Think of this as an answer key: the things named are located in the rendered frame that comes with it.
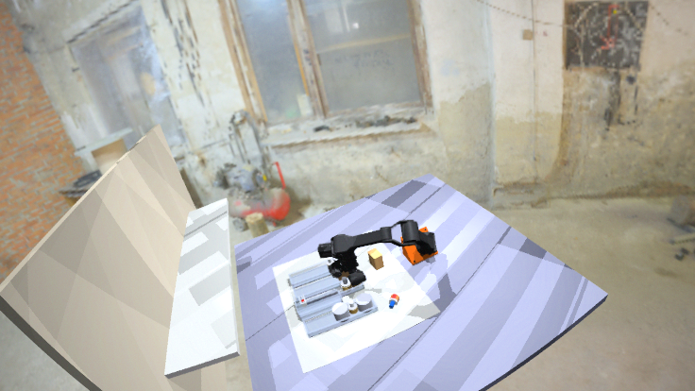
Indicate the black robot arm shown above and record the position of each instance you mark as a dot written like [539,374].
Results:
[343,246]

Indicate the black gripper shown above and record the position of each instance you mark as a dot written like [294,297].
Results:
[356,275]

